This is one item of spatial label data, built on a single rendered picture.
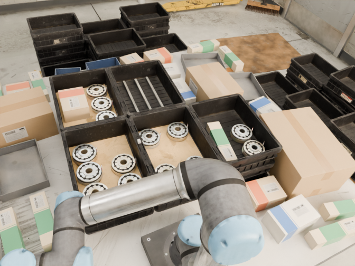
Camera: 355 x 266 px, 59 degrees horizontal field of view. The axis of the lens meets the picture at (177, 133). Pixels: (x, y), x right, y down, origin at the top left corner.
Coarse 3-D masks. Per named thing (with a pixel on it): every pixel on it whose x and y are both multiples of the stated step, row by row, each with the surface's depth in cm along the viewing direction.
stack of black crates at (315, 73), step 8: (296, 56) 277; (304, 56) 280; (312, 56) 286; (320, 56) 281; (296, 64) 270; (304, 64) 289; (312, 64) 290; (320, 64) 283; (328, 64) 275; (288, 72) 281; (296, 72) 274; (304, 72) 265; (312, 72) 281; (320, 72) 282; (328, 72) 277; (296, 80) 277; (304, 80) 268; (312, 80) 260; (320, 80) 274; (304, 88) 270; (320, 88) 256
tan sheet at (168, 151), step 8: (152, 128) 153; (160, 128) 154; (160, 144) 147; (168, 144) 147; (176, 144) 148; (184, 144) 148; (192, 144) 149; (152, 152) 143; (160, 152) 144; (168, 152) 144; (176, 152) 144; (184, 152) 145; (192, 152) 145; (152, 160) 140; (160, 160) 140; (168, 160) 141; (176, 160) 141; (184, 160) 142
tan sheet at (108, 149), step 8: (120, 136) 148; (96, 144) 143; (104, 144) 144; (112, 144) 144; (120, 144) 145; (128, 144) 145; (104, 152) 141; (112, 152) 141; (120, 152) 142; (128, 152) 142; (72, 160) 136; (96, 160) 137; (104, 160) 138; (104, 168) 135; (136, 168) 136; (104, 176) 132; (112, 176) 132; (80, 184) 128; (104, 184) 129; (112, 184) 130
